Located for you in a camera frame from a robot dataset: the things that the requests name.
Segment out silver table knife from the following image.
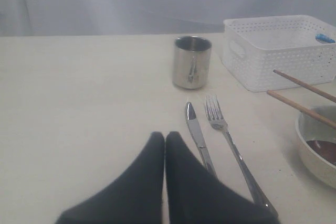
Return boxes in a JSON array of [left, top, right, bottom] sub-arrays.
[[185, 102, 217, 178]]

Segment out white ceramic bowl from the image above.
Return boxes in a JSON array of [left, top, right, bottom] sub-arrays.
[[295, 113, 335, 188]]

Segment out shiny steel cup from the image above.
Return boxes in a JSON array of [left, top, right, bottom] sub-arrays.
[[172, 36, 212, 90]]

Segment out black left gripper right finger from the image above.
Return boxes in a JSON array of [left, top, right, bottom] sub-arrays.
[[165, 132, 277, 223]]

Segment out blue chips bag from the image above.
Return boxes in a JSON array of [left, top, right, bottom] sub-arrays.
[[315, 34, 335, 44]]

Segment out dark red wooden spoon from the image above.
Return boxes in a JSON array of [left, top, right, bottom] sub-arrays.
[[307, 140, 335, 165]]

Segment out white perforated plastic basket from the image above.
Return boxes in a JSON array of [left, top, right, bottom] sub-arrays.
[[222, 15, 335, 92]]

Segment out silver fork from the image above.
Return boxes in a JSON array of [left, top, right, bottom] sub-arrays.
[[205, 94, 279, 219]]

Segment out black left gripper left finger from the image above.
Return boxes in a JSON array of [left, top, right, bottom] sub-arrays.
[[57, 132, 165, 223]]

